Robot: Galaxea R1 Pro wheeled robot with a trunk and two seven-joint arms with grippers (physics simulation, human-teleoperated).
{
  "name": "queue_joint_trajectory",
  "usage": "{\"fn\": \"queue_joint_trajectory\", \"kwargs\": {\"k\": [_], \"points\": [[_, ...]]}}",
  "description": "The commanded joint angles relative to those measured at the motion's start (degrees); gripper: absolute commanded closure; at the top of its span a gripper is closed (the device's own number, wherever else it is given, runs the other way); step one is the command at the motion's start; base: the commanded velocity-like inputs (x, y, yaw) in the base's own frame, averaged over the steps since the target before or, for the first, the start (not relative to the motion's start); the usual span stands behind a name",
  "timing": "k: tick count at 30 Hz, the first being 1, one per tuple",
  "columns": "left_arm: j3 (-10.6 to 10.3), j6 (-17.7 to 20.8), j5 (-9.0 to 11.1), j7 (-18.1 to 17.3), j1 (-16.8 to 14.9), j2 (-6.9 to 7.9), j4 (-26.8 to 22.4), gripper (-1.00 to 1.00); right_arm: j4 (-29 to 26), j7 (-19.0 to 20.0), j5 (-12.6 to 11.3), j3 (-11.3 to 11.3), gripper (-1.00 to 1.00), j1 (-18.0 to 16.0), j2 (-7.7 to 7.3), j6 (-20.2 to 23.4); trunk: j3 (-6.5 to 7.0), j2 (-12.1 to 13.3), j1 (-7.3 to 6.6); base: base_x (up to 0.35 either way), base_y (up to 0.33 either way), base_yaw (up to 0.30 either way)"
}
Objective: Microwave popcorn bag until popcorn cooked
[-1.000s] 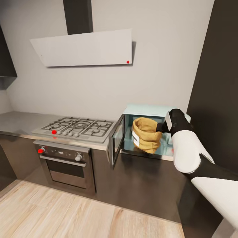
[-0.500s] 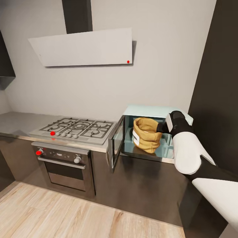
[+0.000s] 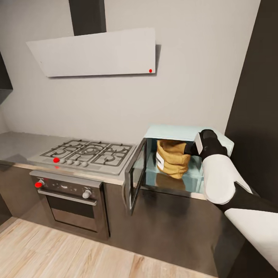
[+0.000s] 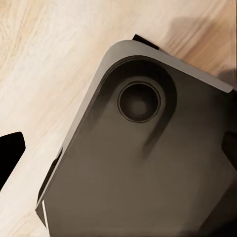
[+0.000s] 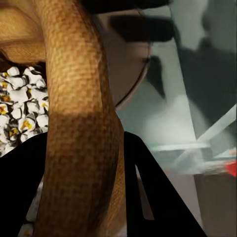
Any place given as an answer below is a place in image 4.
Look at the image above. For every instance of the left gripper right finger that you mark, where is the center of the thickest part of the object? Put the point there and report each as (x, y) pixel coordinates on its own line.
(229, 147)

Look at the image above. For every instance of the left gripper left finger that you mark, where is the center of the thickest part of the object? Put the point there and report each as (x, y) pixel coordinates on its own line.
(12, 147)

